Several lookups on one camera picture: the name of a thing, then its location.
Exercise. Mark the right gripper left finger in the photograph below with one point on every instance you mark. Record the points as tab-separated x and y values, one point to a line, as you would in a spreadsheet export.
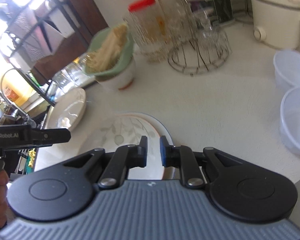
118	164

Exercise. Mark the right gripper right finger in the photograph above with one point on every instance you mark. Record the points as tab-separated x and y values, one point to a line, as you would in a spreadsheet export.
185	160

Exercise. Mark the white plate grey leaves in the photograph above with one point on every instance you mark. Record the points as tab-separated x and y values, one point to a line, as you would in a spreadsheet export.
125	130

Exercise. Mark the translucent plastic bowl front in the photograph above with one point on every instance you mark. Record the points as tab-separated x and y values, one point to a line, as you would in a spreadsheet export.
290	120

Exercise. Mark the translucent plastic bowl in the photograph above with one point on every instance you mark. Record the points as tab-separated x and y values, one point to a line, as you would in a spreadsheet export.
290	120
287	69

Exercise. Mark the yellow dish cloth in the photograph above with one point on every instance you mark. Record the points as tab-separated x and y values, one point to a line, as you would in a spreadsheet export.
32	157

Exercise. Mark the yellow detergent bottle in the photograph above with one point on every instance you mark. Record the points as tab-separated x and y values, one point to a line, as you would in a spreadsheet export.
15	88

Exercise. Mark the white bowl red base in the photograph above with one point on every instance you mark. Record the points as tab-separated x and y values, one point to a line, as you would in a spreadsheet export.
122	80

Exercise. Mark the green bowl with noodles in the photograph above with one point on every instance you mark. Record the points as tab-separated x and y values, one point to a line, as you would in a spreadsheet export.
109	53

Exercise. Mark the black dish rack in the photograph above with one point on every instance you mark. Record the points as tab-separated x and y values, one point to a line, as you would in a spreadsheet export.
32	38

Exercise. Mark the upturned glass on rack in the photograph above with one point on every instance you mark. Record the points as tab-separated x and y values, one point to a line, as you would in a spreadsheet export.
210	34

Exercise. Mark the glass jar red lid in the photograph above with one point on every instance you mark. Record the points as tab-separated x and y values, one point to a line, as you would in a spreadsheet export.
148	28

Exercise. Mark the wooden cutting board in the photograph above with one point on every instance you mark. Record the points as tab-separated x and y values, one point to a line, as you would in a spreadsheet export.
88	21

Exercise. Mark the wire glass drying rack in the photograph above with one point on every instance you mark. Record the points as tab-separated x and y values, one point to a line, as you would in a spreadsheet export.
190	58

